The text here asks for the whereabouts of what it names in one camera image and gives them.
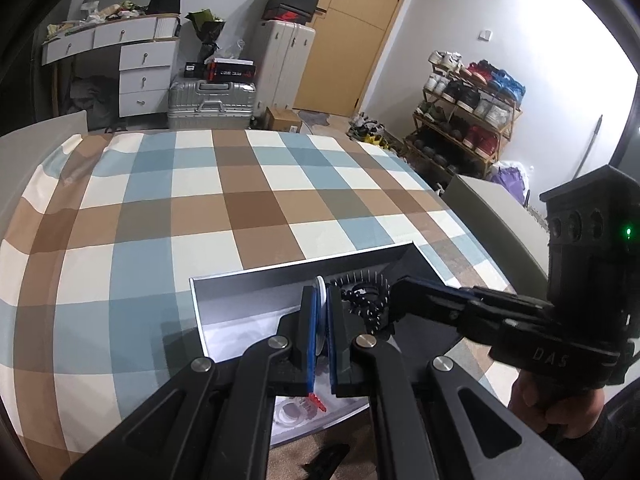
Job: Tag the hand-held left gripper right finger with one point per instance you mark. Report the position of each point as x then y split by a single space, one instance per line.
334 340

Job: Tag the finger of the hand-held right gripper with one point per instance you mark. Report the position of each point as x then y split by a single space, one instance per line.
430 297

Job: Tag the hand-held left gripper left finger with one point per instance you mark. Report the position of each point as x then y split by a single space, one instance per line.
312 330

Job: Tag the round white pink-rimmed badge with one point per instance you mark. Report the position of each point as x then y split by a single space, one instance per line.
322 300

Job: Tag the small red hair clip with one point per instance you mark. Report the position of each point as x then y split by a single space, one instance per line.
316 401

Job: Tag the grey cardboard box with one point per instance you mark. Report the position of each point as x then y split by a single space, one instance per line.
240 295

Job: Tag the white bangle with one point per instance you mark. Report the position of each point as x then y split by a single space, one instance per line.
285 412

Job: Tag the person's right hand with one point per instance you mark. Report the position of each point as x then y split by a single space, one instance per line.
565 410

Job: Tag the large grey cushion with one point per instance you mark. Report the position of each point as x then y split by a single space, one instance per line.
495 220

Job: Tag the purple bag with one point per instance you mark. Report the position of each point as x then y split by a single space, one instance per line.
510 180

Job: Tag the thin grey pole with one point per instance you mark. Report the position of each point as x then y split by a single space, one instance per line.
591 147

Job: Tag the pile of loose shoes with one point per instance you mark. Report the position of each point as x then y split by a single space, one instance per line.
367 127

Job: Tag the checkered tablecloth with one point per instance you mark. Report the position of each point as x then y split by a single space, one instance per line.
150 220

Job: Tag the wooden shoe rack with shoes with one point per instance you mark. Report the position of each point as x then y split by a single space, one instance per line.
480 105

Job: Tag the brown cardboard box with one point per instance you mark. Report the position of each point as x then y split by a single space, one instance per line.
282 119

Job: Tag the silver ribbed suitcase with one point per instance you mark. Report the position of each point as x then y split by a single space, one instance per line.
210 105

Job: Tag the tan wooden door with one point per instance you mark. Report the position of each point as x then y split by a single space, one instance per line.
350 50

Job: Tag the white upright suitcase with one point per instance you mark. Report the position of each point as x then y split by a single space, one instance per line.
285 65

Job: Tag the long black red box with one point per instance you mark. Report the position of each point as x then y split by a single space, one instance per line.
232 70

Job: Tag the small black box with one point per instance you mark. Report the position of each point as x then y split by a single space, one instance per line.
194 68

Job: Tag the clear plastic bag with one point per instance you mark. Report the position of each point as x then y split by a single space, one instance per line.
232 49

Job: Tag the black shoe box red logo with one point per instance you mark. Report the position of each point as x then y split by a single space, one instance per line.
287 14

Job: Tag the white vanity desk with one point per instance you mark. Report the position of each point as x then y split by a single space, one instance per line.
145 55

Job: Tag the dark clothes heap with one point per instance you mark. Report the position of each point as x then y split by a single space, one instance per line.
90 95

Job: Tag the dark wrapped bouquet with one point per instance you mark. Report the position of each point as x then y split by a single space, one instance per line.
205 22

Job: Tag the flat grey cushion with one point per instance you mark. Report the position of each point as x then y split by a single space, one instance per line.
45 130

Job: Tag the pile of desk clutter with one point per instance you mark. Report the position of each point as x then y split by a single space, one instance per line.
100 10

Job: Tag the white light switch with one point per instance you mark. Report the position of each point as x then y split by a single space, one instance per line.
485 34

